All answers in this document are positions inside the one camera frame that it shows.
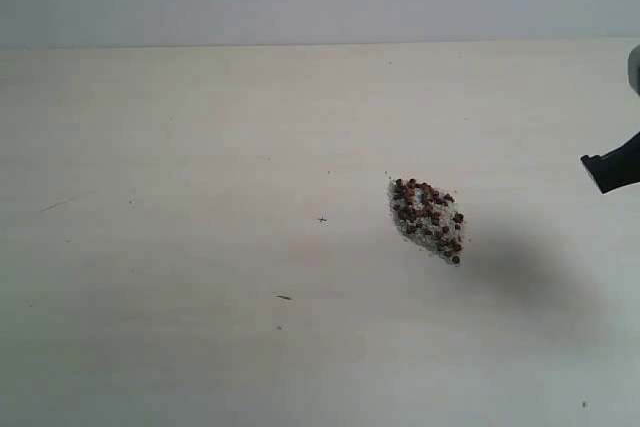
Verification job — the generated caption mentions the scattered rice and brown pellets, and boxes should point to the scattered rice and brown pellets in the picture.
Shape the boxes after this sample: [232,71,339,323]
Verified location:
[387,178,467,266]

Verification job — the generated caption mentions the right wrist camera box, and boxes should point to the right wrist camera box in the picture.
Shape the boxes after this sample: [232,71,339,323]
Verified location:
[627,45,640,95]

